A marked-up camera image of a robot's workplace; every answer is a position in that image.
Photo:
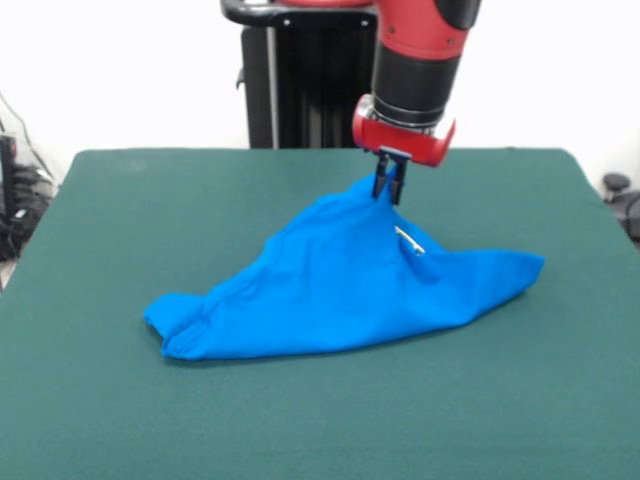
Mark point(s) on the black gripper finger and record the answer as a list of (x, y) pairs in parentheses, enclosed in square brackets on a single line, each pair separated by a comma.
[(380, 177), (398, 185)]

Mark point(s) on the dark green table cloth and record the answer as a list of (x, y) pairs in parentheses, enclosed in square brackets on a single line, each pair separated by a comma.
[(250, 425)]

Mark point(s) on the blue shirt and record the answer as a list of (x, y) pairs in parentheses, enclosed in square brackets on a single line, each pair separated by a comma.
[(325, 300)]

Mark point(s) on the grey office chair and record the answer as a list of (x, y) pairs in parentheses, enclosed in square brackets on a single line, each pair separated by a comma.
[(622, 200)]

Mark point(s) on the black box with red mark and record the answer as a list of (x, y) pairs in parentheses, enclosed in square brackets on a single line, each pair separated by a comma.
[(7, 175)]

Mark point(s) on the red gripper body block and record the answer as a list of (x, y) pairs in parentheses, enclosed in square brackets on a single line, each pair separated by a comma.
[(400, 140)]

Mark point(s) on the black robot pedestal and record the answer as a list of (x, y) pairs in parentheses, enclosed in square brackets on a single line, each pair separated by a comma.
[(300, 80)]

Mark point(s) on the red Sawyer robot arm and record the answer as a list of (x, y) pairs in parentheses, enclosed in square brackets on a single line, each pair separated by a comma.
[(425, 55)]

